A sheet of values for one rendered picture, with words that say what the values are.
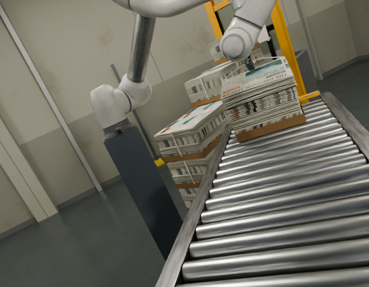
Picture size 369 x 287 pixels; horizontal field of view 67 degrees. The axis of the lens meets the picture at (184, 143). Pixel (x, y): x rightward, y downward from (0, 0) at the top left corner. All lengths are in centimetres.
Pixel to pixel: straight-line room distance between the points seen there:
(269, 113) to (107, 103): 84
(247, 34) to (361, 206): 58
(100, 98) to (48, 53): 291
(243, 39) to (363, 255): 64
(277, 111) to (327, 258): 72
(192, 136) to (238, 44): 100
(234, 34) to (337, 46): 514
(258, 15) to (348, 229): 65
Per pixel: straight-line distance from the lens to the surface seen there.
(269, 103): 116
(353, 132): 102
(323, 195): 75
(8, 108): 450
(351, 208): 69
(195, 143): 181
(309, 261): 59
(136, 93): 162
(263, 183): 87
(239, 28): 96
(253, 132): 122
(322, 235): 64
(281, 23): 316
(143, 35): 146
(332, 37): 594
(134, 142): 155
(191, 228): 78
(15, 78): 447
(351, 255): 59
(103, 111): 155
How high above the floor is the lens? 120
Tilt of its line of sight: 15 degrees down
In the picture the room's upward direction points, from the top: 24 degrees counter-clockwise
